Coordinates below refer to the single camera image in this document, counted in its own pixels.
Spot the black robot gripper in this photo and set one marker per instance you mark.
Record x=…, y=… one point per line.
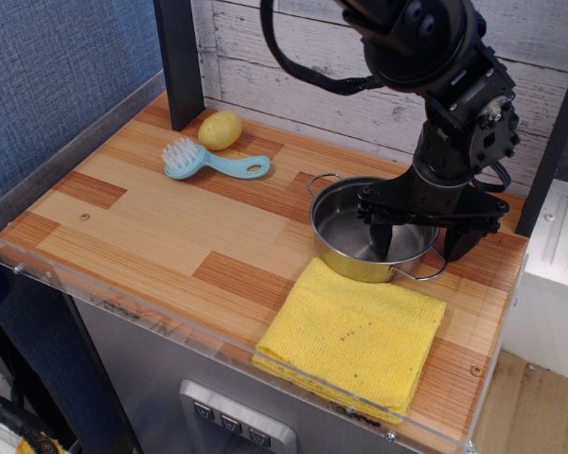
x=469, y=210

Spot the small stainless steel pan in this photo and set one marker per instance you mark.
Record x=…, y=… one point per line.
x=344, y=241

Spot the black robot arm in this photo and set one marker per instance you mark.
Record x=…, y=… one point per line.
x=434, y=49

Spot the folded yellow cloth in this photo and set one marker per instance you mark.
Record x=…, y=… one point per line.
x=360, y=345

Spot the white ribbed appliance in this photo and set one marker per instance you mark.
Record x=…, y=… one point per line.
x=537, y=325

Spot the yellow plastic potato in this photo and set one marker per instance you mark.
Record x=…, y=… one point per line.
x=220, y=130

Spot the light blue scrub brush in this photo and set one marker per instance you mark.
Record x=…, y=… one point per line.
x=184, y=158

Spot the silver button control panel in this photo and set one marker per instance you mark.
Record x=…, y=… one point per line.
x=202, y=404

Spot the stainless steel cabinet front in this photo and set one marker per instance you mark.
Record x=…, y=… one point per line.
x=147, y=363

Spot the clear acrylic edge guard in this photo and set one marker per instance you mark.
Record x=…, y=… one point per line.
x=218, y=289

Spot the yellow black object bottom left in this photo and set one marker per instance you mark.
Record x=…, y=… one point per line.
x=22, y=432

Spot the right dark vertical post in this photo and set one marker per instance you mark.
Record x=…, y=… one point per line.
x=546, y=172

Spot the dark vertical post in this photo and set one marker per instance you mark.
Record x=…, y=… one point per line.
x=180, y=58
x=546, y=172

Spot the left dark vertical post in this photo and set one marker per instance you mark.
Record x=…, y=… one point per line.
x=180, y=58

